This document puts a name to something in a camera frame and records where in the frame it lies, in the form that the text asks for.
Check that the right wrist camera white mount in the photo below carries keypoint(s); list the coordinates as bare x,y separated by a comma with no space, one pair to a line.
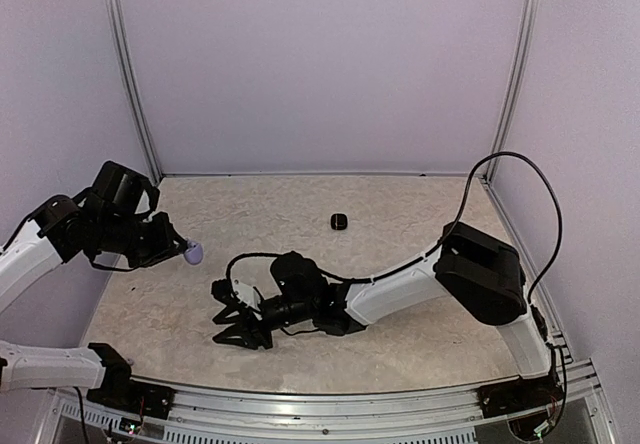
234,292

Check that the aluminium corner post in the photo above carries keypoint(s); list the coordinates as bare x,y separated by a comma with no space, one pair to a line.
516,75
124,59

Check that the left aluminium corner post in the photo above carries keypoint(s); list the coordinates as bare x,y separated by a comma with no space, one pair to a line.
124,59

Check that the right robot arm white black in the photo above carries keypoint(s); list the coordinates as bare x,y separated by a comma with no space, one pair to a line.
481,272

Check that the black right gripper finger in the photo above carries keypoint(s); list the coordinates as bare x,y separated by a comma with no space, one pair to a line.
231,314
238,337

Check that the purple charging case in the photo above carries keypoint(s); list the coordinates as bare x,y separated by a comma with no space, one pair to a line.
193,253

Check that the aluminium front rail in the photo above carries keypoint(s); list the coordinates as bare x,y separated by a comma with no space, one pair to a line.
456,414

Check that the black charging case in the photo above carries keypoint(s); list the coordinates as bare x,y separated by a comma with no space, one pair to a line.
338,221

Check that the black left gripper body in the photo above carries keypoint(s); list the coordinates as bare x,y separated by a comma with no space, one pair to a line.
150,247

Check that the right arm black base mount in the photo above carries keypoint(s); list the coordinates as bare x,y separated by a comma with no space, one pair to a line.
519,394

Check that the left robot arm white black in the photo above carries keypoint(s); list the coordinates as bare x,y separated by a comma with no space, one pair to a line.
117,215

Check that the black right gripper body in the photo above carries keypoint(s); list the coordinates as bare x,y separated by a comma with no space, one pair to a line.
264,336

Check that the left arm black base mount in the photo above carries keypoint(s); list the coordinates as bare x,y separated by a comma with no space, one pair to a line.
118,390

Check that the right aluminium corner post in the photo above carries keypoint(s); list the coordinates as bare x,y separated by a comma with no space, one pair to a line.
516,75

